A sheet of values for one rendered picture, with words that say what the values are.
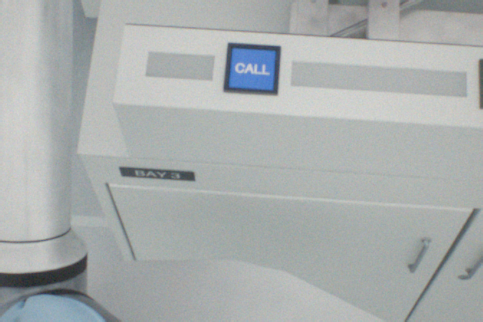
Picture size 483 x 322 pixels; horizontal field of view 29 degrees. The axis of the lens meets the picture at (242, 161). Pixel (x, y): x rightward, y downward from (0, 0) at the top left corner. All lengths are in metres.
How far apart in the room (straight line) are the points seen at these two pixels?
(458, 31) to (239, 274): 0.37
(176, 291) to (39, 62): 0.35
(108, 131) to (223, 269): 0.22
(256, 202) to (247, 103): 0.25
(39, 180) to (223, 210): 0.46
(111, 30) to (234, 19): 0.15
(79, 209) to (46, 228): 1.15
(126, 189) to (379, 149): 0.34
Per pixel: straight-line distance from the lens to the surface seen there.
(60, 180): 0.83
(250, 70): 0.98
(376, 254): 1.37
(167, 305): 1.04
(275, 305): 1.04
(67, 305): 0.74
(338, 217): 1.23
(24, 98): 0.80
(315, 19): 1.08
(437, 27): 1.12
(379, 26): 1.08
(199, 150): 1.06
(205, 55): 0.99
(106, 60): 1.16
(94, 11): 2.05
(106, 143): 1.11
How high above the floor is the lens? 1.82
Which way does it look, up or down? 67 degrees down
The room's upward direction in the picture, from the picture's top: 1 degrees counter-clockwise
